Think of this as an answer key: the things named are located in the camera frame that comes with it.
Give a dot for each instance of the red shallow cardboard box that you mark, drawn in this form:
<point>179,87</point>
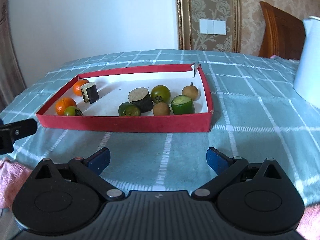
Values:
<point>125,125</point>

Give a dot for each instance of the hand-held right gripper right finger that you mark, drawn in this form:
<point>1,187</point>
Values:
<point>216,160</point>

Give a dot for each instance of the green cucumber piece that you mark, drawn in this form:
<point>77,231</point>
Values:
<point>183,106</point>

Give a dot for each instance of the wide dark eggplant piece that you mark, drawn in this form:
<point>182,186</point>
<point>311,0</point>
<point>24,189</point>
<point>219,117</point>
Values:
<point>143,102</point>

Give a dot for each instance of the pink towel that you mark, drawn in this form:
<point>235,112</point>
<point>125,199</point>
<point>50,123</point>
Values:
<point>12,180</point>

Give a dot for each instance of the green checked cloth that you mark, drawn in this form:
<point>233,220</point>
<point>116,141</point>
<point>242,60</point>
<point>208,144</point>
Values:
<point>250,130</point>

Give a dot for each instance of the white electric kettle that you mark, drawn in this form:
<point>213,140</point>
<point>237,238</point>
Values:
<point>310,67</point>

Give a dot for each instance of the gold framed wall panel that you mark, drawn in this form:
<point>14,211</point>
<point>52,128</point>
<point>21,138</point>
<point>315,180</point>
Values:
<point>212,0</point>

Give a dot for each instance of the small green persimmon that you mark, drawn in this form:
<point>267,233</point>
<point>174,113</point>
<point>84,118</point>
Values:
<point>71,111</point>

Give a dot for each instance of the dark green cut fruit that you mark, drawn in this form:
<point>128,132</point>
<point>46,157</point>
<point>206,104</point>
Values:
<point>128,110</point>

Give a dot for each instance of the brown curtain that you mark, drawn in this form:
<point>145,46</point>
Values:
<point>10,67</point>

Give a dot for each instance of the white wall switch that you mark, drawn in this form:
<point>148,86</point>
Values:
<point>213,26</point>

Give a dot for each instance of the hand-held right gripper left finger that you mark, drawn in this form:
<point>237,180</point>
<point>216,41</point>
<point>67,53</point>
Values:
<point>100,161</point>

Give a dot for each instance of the brown longan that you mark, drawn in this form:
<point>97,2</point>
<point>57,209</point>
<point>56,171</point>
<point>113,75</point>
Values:
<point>191,92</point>
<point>161,109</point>

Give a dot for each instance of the pink cloth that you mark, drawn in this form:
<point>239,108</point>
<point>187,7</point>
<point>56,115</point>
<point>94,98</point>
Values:
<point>272,56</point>

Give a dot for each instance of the orange mandarin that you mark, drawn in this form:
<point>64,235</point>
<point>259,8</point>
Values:
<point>78,87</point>
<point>63,105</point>

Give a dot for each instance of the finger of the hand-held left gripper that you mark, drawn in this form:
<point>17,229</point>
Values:
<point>25,127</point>

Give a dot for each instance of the brown wooden headboard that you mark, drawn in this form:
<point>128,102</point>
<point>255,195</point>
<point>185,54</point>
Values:
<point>282,35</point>

